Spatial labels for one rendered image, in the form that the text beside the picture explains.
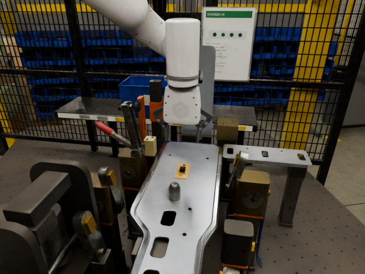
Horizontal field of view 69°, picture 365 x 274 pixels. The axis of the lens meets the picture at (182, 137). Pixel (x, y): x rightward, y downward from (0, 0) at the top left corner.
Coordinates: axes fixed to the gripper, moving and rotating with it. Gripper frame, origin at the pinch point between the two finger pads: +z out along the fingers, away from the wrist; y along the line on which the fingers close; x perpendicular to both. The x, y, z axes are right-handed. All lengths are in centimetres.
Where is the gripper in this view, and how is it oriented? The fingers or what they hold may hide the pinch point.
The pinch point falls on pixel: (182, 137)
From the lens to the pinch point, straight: 77.4
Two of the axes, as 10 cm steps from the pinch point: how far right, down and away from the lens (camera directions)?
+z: 0.0, 8.9, 4.5
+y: 9.9, 0.8, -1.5
